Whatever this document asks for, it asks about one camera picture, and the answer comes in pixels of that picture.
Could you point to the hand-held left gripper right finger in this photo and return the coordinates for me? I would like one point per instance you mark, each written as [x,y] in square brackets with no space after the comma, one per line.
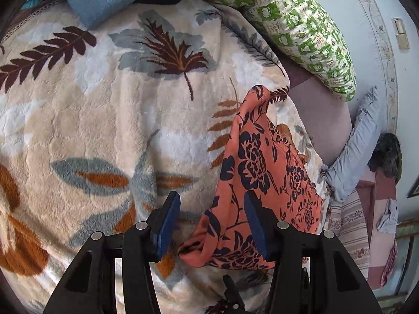
[258,229]

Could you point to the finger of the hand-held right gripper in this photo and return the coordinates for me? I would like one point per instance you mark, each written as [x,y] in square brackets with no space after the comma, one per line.
[233,296]

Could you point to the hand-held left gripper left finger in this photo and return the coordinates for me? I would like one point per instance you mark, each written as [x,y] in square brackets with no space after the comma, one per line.
[167,222]

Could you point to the orange floral shirt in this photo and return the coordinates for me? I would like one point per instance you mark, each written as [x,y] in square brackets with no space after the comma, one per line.
[252,163]

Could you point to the striped floral quilt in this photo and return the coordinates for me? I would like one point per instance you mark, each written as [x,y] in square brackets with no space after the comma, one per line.
[350,229]

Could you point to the leaf print fleece blanket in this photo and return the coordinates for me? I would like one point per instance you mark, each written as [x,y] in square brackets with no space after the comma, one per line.
[98,121]

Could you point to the pink patchwork bed cover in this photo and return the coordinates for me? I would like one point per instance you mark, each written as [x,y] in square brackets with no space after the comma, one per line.
[379,255]

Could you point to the grey ruffled pillow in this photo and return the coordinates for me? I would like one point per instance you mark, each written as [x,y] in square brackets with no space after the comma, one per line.
[356,150]

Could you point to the mauve bed sheet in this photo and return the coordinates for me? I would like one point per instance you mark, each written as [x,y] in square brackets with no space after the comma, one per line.
[320,117]

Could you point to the small grey garment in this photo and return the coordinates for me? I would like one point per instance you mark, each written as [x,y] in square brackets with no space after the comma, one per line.
[388,217]

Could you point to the dark furry cloth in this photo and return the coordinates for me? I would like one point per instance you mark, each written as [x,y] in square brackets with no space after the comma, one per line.
[388,157]

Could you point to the green checked pillow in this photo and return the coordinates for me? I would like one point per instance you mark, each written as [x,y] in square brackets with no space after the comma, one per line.
[294,23]

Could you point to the green metal bed frame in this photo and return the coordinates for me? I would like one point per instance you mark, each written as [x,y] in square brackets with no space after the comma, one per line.
[406,225]

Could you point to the dark picture frame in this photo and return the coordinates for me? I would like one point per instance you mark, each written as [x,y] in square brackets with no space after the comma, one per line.
[415,186]

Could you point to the beige wall switch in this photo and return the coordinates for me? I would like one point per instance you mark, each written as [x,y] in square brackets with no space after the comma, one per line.
[401,34]

